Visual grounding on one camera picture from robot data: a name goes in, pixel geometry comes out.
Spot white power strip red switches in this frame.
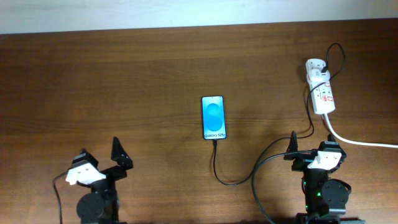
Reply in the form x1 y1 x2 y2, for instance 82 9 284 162
305 58 335 115

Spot white power strip cord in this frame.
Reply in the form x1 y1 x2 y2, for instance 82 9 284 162
322 113 398 149

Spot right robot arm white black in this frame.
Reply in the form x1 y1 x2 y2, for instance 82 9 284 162
284 132 366 224

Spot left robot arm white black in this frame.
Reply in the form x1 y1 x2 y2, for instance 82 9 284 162
66 137 133 224

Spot black USB charging cable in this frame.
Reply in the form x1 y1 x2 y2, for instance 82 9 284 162
212 42 346 187

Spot white USB charger plug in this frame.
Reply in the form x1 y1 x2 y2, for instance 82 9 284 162
307 68 330 85

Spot blue screen Galaxy smartphone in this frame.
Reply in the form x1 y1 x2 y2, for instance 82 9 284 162
201 96 227 140

